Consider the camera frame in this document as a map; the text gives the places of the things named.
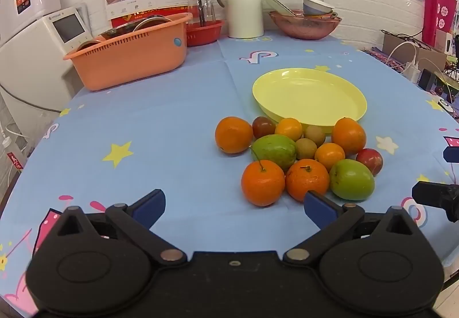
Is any red gift bag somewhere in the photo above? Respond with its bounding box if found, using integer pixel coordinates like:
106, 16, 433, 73
423, 0, 458, 48

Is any white round device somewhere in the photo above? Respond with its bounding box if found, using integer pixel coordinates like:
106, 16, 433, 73
432, 96, 454, 112

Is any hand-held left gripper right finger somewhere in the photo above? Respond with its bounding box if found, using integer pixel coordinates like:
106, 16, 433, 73
283, 190, 427, 266

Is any steel bowl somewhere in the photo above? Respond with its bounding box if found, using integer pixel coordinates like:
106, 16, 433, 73
77, 39, 104, 52

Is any yellow plastic plate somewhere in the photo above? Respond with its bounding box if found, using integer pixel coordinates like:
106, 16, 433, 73
252, 68, 368, 134

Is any white appliance with screen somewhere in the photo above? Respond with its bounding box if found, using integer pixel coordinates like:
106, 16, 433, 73
0, 7, 90, 114

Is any white thermos jug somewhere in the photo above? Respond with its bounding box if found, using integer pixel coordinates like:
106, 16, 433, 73
214, 0, 265, 40

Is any small black box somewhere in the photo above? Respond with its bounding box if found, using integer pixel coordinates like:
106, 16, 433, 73
418, 69, 436, 91

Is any steel pan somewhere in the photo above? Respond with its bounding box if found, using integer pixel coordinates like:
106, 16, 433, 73
100, 26, 149, 41

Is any orange plastic basket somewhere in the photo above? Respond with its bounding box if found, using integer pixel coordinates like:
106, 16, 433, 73
63, 12, 193, 91

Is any pale blue bowl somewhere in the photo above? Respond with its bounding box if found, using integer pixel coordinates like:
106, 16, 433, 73
302, 0, 334, 16

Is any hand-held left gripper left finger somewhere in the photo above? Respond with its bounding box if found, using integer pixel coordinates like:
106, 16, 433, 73
46, 189, 188, 266

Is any blue printed tablecloth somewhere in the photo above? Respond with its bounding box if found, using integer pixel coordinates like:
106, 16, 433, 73
0, 31, 459, 318

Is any red small bowl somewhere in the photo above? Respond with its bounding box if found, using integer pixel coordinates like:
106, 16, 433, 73
186, 20, 226, 47

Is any small orange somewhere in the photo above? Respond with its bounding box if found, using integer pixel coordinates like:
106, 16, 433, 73
315, 143, 346, 172
275, 118, 304, 142

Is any dark red plum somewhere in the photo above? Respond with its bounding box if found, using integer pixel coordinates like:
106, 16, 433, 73
252, 116, 276, 139

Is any brown kiwi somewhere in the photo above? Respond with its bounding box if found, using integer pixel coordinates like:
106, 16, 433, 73
295, 138, 318, 161
304, 125, 326, 147

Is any white charger with cable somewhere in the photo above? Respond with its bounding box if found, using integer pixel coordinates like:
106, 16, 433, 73
389, 41, 422, 84

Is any purple patterned cloth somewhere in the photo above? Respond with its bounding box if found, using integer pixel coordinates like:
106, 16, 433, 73
360, 47, 407, 73

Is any cardboard box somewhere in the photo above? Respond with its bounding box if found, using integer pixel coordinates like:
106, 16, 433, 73
382, 32, 449, 71

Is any green mango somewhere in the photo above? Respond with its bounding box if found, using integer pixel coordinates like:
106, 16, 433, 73
329, 159, 376, 201
251, 134, 297, 171

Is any steel lid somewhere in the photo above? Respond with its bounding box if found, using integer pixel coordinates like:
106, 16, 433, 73
133, 15, 173, 32

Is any pink glass bowl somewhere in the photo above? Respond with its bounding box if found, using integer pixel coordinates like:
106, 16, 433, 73
269, 10, 342, 40

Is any large orange with long stem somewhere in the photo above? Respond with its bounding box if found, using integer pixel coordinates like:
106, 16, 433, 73
241, 148, 285, 207

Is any red apple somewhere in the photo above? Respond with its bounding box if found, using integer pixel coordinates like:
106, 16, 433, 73
356, 148, 384, 176

